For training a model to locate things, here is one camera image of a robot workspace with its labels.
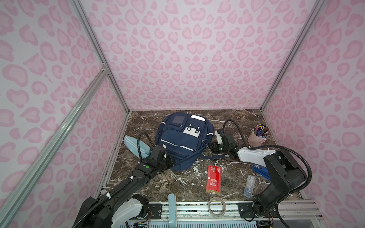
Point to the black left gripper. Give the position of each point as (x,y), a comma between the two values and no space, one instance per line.
(170,158)

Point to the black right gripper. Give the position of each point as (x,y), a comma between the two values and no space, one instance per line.
(214,148)

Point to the red rectangular box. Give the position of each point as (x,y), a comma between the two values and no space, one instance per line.
(213,185)

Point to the light blue pencil pouch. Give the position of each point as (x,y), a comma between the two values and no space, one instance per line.
(131,144)

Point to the navy blue student backpack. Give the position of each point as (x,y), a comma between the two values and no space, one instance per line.
(185,137)

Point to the clear plastic pen case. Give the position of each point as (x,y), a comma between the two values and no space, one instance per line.
(249,188)

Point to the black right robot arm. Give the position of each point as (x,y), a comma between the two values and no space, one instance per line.
(288,171)

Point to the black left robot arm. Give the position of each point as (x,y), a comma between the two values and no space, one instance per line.
(99,212)

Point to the pink pen holder cup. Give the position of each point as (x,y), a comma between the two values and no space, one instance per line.
(258,136)

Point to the clear tape roll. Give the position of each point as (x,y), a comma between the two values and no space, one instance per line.
(217,207)

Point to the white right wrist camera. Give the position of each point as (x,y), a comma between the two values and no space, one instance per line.
(218,136)

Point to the teal ruler stand post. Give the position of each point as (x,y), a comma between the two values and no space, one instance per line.
(172,211)

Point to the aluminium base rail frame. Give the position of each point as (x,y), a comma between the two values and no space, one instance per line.
(295,213)

